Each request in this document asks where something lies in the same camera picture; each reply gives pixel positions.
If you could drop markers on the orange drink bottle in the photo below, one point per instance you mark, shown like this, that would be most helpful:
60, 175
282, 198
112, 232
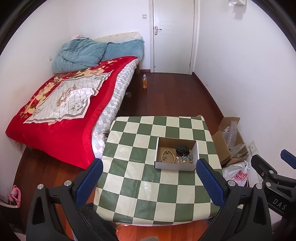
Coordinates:
144, 81

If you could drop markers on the brown cardboard box with plastic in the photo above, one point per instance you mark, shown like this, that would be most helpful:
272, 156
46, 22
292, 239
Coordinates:
229, 144

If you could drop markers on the black fitness band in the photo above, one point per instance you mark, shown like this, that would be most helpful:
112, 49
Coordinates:
182, 150

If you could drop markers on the teal pillow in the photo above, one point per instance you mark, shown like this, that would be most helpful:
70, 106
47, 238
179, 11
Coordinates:
133, 48

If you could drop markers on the white red plastic bag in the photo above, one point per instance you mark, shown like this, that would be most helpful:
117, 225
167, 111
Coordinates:
237, 172

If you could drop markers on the white quilted mattress sheet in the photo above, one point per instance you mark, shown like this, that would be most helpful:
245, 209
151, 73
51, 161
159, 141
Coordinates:
103, 124

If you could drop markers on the blue fingertip of the right gripper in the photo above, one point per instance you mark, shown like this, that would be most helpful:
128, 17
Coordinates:
289, 158

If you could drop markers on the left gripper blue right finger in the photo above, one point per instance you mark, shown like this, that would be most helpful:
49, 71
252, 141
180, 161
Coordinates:
213, 182

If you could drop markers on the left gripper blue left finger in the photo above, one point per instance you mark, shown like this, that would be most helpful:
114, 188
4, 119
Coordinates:
85, 182

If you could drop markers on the pink slipper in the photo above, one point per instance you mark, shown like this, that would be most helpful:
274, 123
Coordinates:
14, 197

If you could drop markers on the teal crumpled duvet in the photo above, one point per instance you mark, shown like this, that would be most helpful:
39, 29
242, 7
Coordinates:
79, 54

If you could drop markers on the open white cardboard box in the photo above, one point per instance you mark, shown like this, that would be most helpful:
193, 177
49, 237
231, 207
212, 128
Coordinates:
176, 154

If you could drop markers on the green cream checkered tablecloth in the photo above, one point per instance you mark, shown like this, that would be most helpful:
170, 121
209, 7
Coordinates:
132, 191

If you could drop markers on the red floral bed blanket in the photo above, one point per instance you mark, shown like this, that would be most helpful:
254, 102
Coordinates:
60, 117

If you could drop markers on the white door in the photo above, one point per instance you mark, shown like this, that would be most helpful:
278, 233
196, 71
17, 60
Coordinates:
173, 36

